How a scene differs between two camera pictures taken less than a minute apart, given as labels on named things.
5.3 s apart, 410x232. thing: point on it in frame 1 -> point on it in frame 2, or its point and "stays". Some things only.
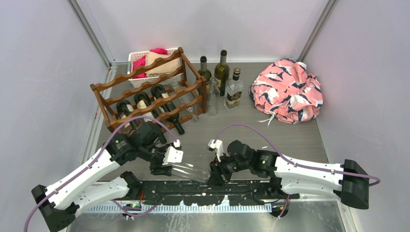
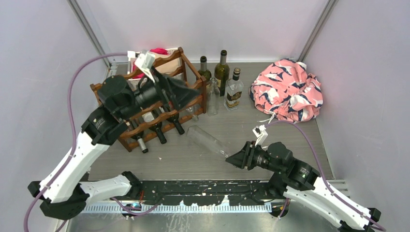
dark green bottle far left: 203,72 stays
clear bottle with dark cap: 233,91 stays
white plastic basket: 140,82 stays
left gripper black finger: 164,170 -> 178,92
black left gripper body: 156,155 -> 150,94
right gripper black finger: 214,178 -> 243,158
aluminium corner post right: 317,30 stays
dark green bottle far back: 222,72 stays
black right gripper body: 228,166 -> 260,158
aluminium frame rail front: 124,209 stays
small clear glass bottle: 213,98 stays
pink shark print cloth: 283,89 stays
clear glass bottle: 191,171 -> 206,141
